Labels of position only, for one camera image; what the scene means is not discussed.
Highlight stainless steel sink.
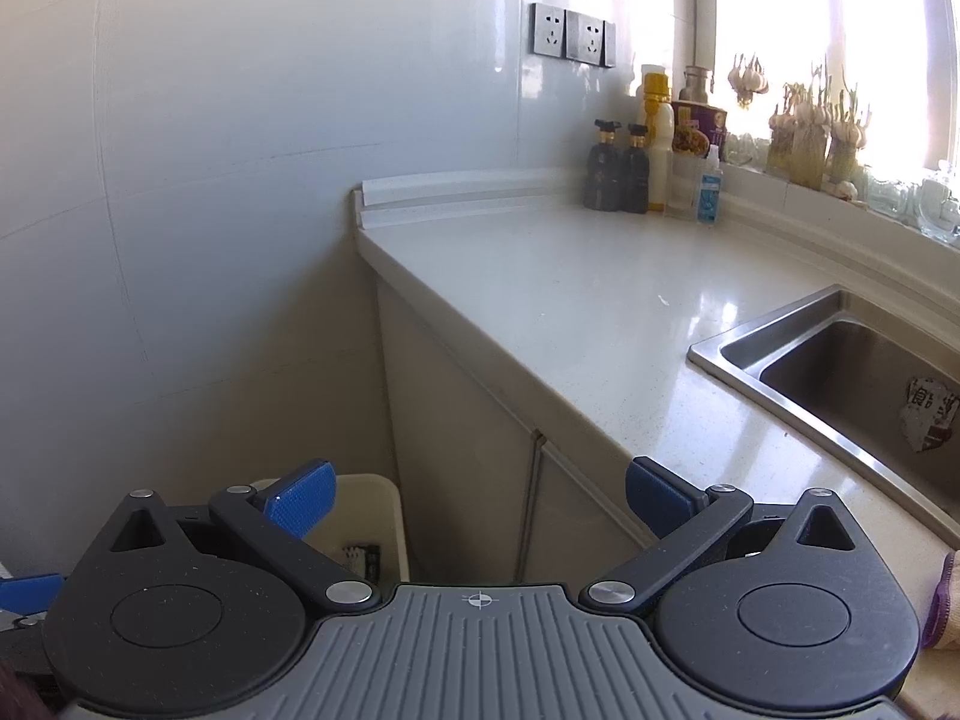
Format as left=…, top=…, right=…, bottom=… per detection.
left=688, top=285, right=960, bottom=533

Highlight black pump bottle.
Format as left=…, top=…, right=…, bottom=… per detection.
left=621, top=124, right=652, bottom=213
left=585, top=118, right=627, bottom=211

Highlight clear plastic container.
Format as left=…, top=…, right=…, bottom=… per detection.
left=670, top=154, right=706, bottom=220

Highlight cream plastic trash bin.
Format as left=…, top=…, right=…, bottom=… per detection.
left=247, top=472, right=411, bottom=584

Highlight beige cloth purple edge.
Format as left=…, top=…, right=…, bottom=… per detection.
left=921, top=551, right=960, bottom=650

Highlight white vertical pipe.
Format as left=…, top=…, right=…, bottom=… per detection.
left=690, top=0, right=718, bottom=68

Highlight white bottle yellow cap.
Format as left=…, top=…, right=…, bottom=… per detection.
left=637, top=64, right=674, bottom=212

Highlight white backsplash strip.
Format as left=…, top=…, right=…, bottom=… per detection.
left=354, top=169, right=578, bottom=230

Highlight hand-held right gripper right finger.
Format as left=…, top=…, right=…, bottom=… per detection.
left=581, top=455, right=860, bottom=611

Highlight small clear spray bottle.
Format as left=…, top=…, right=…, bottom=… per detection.
left=695, top=144, right=725, bottom=224

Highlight dark blue snack bag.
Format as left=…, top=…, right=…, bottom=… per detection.
left=341, top=544, right=383, bottom=578

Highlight purple instant noodle cup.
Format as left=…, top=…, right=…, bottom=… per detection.
left=671, top=99, right=730, bottom=158

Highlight grey wall socket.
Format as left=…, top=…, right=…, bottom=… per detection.
left=531, top=2, right=567, bottom=55
left=565, top=10, right=605, bottom=63

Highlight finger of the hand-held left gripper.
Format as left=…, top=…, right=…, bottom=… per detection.
left=0, top=613, right=47, bottom=680
left=0, top=574, right=67, bottom=617

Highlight row of sprouting garlic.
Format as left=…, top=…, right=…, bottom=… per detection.
left=766, top=64, right=875, bottom=200

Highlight hanging garlic bunch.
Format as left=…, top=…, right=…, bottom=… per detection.
left=727, top=52, right=770, bottom=110

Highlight dark maroon fuzzy clothing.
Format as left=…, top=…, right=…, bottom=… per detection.
left=0, top=660, right=57, bottom=720

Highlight torn paper sticker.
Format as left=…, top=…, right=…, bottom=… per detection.
left=904, top=375, right=960, bottom=455

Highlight beige cabinet door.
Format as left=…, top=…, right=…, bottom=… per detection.
left=375, top=285, right=542, bottom=582
left=517, top=435, right=661, bottom=582

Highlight clear glass dishes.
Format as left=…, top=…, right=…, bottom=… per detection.
left=862, top=161, right=960, bottom=247

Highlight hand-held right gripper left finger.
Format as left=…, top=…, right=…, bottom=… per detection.
left=105, top=459, right=380, bottom=612

